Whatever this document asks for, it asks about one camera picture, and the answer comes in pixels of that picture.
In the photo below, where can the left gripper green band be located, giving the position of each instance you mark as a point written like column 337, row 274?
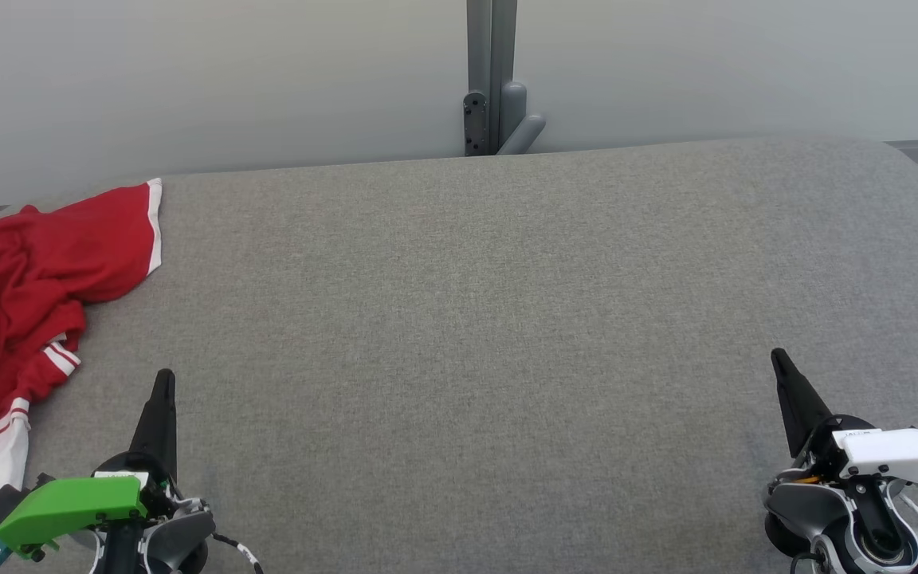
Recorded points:
column 68, row 506

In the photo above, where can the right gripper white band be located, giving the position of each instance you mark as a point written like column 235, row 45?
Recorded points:
column 897, row 454

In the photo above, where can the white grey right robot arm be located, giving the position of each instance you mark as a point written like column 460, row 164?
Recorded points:
column 817, row 510

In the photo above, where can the grey fabric sofa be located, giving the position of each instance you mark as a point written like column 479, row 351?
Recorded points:
column 467, row 359

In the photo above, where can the dark grey hinge bracket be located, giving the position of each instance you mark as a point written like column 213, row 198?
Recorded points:
column 475, row 123

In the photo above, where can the grey metal partition post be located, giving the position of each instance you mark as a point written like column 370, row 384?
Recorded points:
column 491, row 40

